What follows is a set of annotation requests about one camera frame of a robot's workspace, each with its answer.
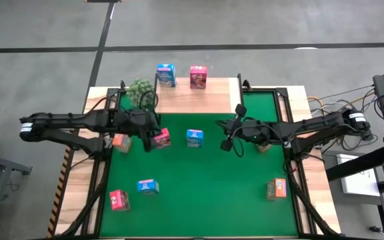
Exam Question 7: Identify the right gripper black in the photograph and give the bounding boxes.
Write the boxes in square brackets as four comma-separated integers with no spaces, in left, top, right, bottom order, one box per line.
[221,103,277,152]

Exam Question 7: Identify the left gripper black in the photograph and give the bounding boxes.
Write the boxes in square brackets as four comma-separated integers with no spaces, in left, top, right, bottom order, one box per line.
[113,107,164,153]

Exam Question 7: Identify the pink Froot Loops box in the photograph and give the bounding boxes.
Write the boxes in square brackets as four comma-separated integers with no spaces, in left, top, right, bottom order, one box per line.
[189,65,209,90]
[153,127,172,149]
[109,189,131,212]

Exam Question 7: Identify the blue Rice Krispies box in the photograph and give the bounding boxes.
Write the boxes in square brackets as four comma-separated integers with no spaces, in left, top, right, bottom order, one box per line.
[185,129,205,149]
[155,63,177,88]
[136,179,161,195]

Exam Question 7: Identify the pale bushy potted plant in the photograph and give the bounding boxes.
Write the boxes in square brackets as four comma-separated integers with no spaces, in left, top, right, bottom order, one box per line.
[125,77,155,108]

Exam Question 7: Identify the green table mat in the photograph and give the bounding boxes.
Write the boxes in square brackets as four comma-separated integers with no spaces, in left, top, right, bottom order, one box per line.
[99,90,299,238]

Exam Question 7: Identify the yellow black hazard tape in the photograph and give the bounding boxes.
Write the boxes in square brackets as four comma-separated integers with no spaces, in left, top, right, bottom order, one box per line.
[47,148,72,238]

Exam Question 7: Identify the black crossbar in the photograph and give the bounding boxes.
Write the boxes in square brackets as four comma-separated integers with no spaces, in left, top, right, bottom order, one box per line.
[325,145,384,181]

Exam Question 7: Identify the white box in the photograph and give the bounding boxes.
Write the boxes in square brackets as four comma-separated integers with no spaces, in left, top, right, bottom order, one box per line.
[337,153,381,197]

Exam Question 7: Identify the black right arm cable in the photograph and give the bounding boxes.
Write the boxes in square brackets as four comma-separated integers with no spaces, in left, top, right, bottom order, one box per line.
[231,131,246,158]

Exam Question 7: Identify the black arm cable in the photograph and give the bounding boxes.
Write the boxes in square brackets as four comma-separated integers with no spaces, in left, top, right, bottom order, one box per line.
[139,89,160,114]
[231,131,246,158]

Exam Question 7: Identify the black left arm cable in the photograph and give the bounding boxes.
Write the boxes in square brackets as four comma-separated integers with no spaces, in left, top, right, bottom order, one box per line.
[139,89,160,114]

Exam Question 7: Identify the grey floor cable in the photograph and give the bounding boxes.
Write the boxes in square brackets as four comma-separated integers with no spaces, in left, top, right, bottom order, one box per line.
[307,85,377,101]

